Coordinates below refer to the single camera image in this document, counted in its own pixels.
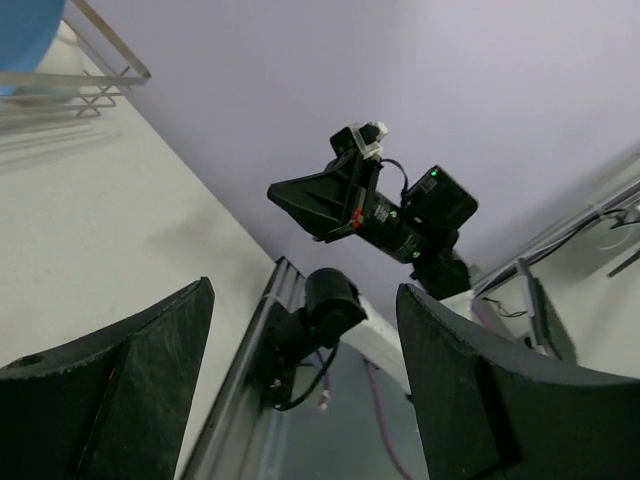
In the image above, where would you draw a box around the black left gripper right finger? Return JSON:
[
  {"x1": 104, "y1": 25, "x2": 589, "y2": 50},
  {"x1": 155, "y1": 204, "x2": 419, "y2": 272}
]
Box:
[{"x1": 396, "y1": 284, "x2": 639, "y2": 479}]

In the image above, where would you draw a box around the blue plastic plate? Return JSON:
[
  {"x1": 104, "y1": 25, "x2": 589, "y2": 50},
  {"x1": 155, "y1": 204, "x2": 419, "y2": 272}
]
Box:
[{"x1": 1, "y1": 0, "x2": 66, "y2": 74}]

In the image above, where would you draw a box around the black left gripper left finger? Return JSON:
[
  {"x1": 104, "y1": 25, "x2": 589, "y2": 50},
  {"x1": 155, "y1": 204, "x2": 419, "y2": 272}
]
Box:
[{"x1": 1, "y1": 277, "x2": 215, "y2": 479}]

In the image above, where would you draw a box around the metal wire dish rack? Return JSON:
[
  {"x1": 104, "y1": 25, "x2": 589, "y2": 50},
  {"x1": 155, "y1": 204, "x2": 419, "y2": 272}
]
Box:
[{"x1": 1, "y1": 1, "x2": 151, "y2": 133}]

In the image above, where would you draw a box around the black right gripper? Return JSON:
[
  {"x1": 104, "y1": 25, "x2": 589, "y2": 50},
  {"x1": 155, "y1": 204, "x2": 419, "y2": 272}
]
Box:
[{"x1": 267, "y1": 154, "x2": 427, "y2": 264}]

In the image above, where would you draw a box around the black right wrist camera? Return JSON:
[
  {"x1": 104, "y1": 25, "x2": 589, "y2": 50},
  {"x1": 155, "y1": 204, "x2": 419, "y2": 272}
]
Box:
[{"x1": 329, "y1": 121, "x2": 389, "y2": 161}]

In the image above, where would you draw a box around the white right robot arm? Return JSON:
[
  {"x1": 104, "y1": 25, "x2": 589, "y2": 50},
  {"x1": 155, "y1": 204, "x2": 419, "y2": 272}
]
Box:
[{"x1": 253, "y1": 152, "x2": 478, "y2": 402}]

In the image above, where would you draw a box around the aluminium table edge rail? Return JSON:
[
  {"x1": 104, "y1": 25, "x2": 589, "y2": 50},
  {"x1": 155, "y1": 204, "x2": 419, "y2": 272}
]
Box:
[{"x1": 180, "y1": 257, "x2": 304, "y2": 479}]

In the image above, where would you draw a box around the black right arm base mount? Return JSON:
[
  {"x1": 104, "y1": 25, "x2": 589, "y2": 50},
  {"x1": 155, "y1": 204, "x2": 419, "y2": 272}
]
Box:
[{"x1": 249, "y1": 298, "x2": 364, "y2": 412}]

